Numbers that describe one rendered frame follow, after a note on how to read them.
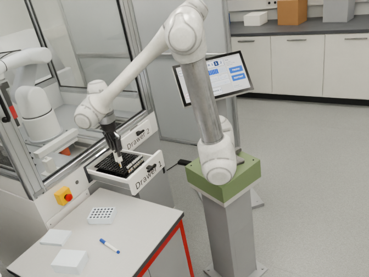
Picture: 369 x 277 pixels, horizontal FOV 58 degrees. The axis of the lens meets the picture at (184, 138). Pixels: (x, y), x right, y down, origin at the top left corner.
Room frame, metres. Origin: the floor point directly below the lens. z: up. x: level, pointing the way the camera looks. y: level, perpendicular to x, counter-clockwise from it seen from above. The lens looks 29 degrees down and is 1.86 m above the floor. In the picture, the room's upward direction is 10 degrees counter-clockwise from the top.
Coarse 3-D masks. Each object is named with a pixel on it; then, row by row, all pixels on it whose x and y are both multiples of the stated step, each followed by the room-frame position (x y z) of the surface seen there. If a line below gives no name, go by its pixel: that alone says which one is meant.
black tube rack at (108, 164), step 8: (112, 152) 1.75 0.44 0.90; (120, 152) 1.74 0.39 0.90; (104, 160) 1.67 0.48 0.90; (112, 160) 1.66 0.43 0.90; (128, 160) 1.62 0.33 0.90; (104, 168) 1.59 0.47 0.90; (112, 168) 1.58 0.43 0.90; (120, 168) 1.56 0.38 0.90; (136, 168) 1.58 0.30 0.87; (120, 176) 1.52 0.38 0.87
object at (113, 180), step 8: (128, 152) 1.74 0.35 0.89; (136, 152) 1.71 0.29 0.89; (96, 160) 1.70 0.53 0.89; (144, 160) 1.68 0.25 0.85; (88, 168) 1.64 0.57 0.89; (96, 168) 1.68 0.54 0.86; (96, 176) 1.57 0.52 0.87; (104, 176) 1.53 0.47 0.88; (112, 176) 1.50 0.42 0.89; (128, 176) 1.56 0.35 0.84; (112, 184) 1.51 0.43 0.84; (120, 184) 1.47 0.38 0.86; (128, 184) 1.43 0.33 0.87
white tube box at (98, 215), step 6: (96, 210) 1.36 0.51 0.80; (102, 210) 1.35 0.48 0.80; (108, 210) 1.35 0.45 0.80; (114, 210) 1.34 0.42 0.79; (90, 216) 1.33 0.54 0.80; (96, 216) 1.32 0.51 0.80; (102, 216) 1.31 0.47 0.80; (108, 216) 1.30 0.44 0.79; (114, 216) 1.33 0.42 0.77; (90, 222) 1.31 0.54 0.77; (96, 222) 1.30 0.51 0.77; (102, 222) 1.29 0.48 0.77; (108, 222) 1.28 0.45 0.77
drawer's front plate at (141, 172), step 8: (160, 152) 1.62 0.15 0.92; (152, 160) 1.55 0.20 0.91; (160, 160) 1.61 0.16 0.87; (144, 168) 1.50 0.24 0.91; (160, 168) 1.60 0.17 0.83; (136, 176) 1.44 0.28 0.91; (144, 176) 1.48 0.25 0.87; (152, 176) 1.53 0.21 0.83; (136, 184) 1.42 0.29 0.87; (144, 184) 1.47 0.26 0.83; (136, 192) 1.41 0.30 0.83
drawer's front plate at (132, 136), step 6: (138, 126) 1.99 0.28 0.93; (144, 126) 2.02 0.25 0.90; (150, 126) 2.07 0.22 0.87; (132, 132) 1.92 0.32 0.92; (150, 132) 2.06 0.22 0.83; (126, 138) 1.87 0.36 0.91; (132, 138) 1.91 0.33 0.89; (144, 138) 2.00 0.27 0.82; (126, 144) 1.86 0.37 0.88; (132, 144) 1.90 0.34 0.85; (138, 144) 1.95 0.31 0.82
